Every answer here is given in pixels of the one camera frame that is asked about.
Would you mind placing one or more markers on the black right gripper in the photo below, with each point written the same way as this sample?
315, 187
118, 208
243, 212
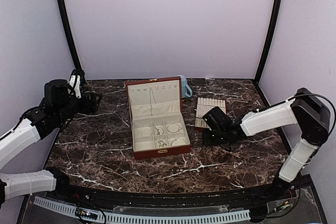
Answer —
207, 141

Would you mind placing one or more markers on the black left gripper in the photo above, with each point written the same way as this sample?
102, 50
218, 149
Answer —
93, 105

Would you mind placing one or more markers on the red jewelry display tray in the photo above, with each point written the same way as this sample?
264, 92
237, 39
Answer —
204, 105

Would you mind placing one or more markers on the gold crystal pendant earring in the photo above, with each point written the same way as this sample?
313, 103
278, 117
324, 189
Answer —
161, 143

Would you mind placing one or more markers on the red jewelry box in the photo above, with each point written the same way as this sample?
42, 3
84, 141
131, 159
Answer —
166, 110

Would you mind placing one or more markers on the light blue faceted mug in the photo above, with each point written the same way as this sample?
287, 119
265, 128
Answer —
186, 90

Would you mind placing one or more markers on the thin chain hung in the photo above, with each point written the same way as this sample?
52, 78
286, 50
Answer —
152, 99

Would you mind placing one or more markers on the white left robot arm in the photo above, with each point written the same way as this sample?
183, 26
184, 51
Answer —
21, 136

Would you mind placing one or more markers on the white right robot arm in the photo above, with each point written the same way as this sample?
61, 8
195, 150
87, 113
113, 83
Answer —
313, 115

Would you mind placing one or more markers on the silver bangle back right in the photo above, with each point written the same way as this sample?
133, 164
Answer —
174, 128

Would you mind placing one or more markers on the silver bangle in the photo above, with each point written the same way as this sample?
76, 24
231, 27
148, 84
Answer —
178, 141
174, 128
146, 132

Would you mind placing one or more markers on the silver bangle front right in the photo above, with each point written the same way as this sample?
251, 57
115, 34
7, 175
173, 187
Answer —
178, 141

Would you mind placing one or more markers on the silver bangle front left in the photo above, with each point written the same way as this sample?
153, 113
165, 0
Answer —
146, 132

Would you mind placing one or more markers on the white perforated cable rail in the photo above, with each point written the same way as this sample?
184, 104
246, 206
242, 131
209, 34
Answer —
86, 215

